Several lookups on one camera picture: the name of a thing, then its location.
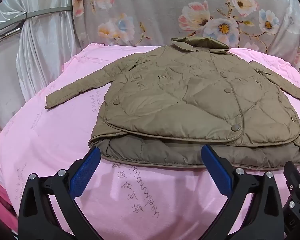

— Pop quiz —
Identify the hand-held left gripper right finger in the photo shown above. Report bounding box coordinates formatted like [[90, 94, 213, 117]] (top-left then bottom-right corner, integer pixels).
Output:
[[201, 144, 285, 240]]

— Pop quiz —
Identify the pink printed bed sheet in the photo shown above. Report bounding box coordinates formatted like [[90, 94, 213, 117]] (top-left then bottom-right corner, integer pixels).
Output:
[[0, 42, 300, 240]]

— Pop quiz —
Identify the white satin curtain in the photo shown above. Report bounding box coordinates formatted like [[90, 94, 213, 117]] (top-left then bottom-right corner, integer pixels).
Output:
[[0, 0, 83, 135]]

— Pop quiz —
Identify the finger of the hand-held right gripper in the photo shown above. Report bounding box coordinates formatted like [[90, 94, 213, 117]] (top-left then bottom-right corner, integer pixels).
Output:
[[283, 160, 300, 209]]

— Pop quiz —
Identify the grey floral cloth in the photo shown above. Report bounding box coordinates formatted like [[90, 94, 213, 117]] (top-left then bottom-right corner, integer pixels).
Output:
[[70, 0, 300, 80]]

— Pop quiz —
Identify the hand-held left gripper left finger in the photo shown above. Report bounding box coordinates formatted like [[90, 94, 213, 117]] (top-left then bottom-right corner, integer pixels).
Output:
[[18, 146, 102, 240]]

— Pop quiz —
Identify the grey metal rail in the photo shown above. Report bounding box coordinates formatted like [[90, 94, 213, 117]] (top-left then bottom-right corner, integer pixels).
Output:
[[0, 5, 73, 45]]

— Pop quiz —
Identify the dark pink cloth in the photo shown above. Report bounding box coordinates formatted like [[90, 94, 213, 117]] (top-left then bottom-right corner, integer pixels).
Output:
[[0, 167, 18, 230]]

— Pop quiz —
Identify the olive quilted jacket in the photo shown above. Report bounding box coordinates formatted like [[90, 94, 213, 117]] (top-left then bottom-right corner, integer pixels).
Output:
[[44, 37, 300, 168]]

